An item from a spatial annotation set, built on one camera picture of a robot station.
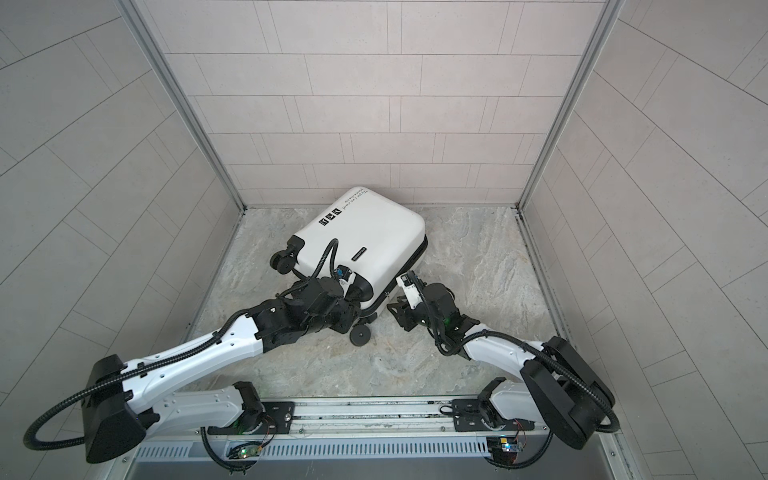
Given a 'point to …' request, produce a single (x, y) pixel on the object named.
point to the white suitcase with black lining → (360, 233)
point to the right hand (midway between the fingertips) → (392, 305)
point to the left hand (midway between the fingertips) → (363, 307)
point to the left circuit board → (248, 451)
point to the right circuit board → (510, 447)
